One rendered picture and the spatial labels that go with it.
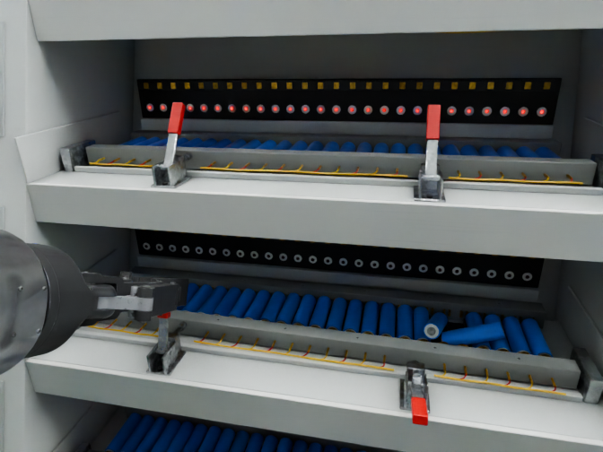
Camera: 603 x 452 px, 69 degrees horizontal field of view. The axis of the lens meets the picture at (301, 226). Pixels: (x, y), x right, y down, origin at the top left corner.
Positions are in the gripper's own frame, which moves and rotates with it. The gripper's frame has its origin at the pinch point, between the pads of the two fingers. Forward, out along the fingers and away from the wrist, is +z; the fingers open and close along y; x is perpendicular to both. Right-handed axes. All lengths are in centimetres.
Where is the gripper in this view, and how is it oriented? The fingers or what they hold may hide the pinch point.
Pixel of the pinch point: (161, 291)
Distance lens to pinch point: 49.5
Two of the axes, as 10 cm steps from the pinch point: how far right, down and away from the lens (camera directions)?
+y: 9.8, 0.6, -2.0
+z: 1.9, 1.2, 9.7
